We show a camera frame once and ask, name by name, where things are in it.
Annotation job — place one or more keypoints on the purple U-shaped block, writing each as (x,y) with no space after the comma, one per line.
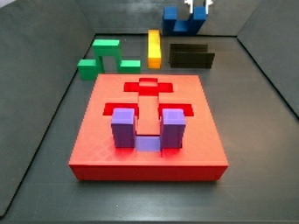
(152,132)

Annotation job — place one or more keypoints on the red base board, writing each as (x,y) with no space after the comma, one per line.
(97,160)

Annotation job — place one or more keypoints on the black angled fixture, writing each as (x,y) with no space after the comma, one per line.
(189,56)

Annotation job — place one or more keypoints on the blue U-shaped block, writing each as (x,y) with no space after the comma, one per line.
(176,27)

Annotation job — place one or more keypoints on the yellow long bar block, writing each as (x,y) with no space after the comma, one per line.
(153,50)

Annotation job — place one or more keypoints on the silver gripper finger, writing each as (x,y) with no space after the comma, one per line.
(207,4)
(189,4)

